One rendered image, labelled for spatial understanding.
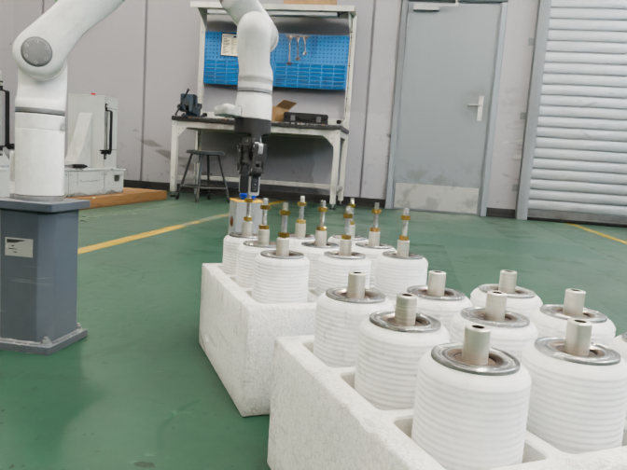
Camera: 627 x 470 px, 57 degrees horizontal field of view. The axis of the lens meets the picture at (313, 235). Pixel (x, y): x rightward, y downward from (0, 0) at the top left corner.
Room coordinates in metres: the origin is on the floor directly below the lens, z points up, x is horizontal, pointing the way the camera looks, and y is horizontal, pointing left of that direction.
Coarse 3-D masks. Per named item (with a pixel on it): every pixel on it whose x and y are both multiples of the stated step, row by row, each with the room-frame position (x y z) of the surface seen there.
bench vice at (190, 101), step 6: (180, 96) 5.46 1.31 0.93; (186, 96) 5.44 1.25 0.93; (192, 96) 5.45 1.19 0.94; (180, 102) 5.45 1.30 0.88; (186, 102) 5.44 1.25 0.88; (192, 102) 5.46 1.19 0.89; (180, 108) 5.33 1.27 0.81; (186, 108) 5.39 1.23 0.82; (192, 108) 5.46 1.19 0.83; (198, 108) 5.60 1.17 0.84; (174, 114) 5.33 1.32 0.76; (192, 114) 5.54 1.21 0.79; (198, 114) 5.60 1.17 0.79
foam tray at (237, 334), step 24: (216, 264) 1.24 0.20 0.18; (216, 288) 1.10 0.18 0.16; (240, 288) 1.02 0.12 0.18; (312, 288) 1.06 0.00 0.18; (216, 312) 1.09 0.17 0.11; (240, 312) 0.93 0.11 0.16; (264, 312) 0.90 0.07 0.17; (288, 312) 0.91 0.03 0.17; (312, 312) 0.93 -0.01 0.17; (216, 336) 1.08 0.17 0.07; (240, 336) 0.92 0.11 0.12; (264, 336) 0.90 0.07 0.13; (288, 336) 0.91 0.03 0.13; (216, 360) 1.07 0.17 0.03; (240, 360) 0.91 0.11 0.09; (264, 360) 0.90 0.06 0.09; (240, 384) 0.91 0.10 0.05; (264, 384) 0.90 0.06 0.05; (240, 408) 0.90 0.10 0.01; (264, 408) 0.90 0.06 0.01
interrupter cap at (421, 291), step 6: (408, 288) 0.76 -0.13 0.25; (414, 288) 0.77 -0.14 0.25; (420, 288) 0.77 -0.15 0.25; (426, 288) 0.78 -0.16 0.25; (444, 288) 0.78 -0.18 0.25; (450, 288) 0.78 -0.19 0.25; (414, 294) 0.74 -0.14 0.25; (420, 294) 0.73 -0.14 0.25; (426, 294) 0.75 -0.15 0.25; (444, 294) 0.76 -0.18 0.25; (450, 294) 0.76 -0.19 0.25; (456, 294) 0.75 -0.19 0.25; (462, 294) 0.75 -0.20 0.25; (438, 300) 0.72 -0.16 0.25; (444, 300) 0.72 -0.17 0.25; (450, 300) 0.72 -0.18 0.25; (456, 300) 0.72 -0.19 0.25
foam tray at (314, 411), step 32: (288, 352) 0.70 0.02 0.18; (288, 384) 0.69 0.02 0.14; (320, 384) 0.60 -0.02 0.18; (352, 384) 0.64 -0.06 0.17; (288, 416) 0.68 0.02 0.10; (320, 416) 0.60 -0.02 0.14; (352, 416) 0.53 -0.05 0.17; (384, 416) 0.52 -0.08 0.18; (288, 448) 0.68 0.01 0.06; (320, 448) 0.59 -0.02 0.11; (352, 448) 0.53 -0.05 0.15; (384, 448) 0.47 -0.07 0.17; (416, 448) 0.47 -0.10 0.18; (544, 448) 0.48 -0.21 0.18
